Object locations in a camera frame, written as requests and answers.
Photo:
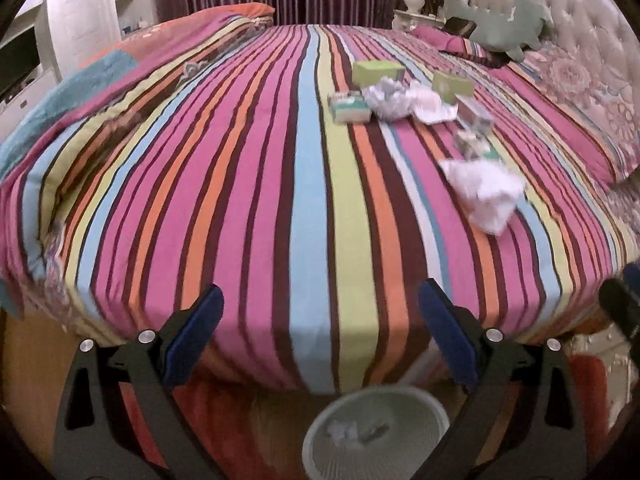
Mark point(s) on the teal and white box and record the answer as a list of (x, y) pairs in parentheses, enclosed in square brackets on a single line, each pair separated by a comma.
[(350, 107)]

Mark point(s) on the white plastic waste bin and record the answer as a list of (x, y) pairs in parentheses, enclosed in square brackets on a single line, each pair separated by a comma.
[(400, 415)]

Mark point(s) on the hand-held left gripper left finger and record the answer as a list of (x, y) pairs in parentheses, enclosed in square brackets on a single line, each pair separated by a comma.
[(202, 320)]

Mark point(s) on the large green box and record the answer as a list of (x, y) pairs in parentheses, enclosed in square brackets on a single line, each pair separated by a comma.
[(375, 72)]

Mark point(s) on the floral pink pillow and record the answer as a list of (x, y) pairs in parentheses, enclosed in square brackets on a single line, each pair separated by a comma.
[(575, 95)]

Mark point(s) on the paper scraps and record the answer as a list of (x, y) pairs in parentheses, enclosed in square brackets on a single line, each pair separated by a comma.
[(345, 431)]

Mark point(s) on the orange and blue quilt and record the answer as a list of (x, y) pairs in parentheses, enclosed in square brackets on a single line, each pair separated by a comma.
[(100, 75)]

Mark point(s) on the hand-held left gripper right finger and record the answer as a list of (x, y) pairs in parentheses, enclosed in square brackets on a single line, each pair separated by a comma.
[(442, 325)]

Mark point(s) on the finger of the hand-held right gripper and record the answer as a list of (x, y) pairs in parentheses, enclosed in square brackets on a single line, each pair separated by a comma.
[(633, 274), (619, 305)]

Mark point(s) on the white ornate nightstand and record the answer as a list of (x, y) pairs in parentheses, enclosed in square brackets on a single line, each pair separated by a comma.
[(417, 20)]

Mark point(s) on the green plush toy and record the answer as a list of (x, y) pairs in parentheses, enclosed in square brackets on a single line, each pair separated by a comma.
[(505, 22)]

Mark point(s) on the dark cloth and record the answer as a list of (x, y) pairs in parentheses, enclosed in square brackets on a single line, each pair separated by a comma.
[(459, 26)]

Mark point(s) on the tufted white headboard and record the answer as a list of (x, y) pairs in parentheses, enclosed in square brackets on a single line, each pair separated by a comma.
[(580, 15)]

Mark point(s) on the small white green box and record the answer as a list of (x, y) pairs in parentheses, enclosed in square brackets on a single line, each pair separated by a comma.
[(472, 145)]

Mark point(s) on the striped bed sheet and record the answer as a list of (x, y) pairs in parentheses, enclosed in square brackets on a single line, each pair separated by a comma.
[(280, 200)]

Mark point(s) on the black television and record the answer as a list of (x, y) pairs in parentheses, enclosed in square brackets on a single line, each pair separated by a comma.
[(17, 62)]

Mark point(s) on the striped pink pillow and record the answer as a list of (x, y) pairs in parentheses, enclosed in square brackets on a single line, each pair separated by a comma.
[(450, 42)]

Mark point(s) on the grey paper ball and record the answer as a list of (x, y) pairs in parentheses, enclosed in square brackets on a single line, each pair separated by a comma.
[(387, 100)]

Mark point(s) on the white paper sheet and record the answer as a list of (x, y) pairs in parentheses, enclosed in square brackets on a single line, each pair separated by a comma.
[(434, 107)]

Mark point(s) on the white vase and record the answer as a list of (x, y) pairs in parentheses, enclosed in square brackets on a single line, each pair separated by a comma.
[(414, 2)]

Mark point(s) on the large white paper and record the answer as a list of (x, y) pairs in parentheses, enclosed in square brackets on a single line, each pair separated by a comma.
[(487, 190)]

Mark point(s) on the white tv cabinet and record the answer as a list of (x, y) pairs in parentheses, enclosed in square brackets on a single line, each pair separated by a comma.
[(30, 105)]

